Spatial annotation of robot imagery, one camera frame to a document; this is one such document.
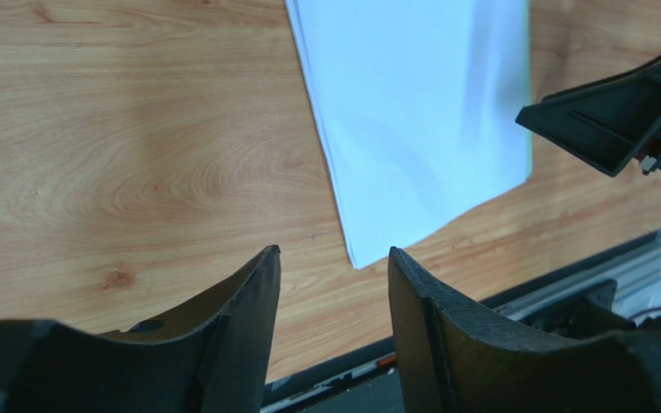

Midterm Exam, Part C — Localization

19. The white paper sheet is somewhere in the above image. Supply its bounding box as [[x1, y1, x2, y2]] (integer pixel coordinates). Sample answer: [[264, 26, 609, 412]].
[[286, 1, 533, 269]]

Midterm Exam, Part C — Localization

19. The aluminium frame rail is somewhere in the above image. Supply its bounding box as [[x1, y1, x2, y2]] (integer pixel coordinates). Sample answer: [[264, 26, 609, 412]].
[[484, 233, 661, 321]]

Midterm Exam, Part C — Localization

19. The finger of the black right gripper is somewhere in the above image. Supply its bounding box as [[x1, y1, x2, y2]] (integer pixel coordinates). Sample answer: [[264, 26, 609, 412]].
[[516, 54, 661, 176]]

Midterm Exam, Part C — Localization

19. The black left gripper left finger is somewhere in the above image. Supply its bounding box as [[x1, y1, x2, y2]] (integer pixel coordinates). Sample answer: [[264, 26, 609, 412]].
[[0, 245, 281, 412]]

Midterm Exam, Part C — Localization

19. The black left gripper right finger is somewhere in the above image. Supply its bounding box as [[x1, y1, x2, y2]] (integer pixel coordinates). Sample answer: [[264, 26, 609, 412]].
[[388, 248, 661, 412]]

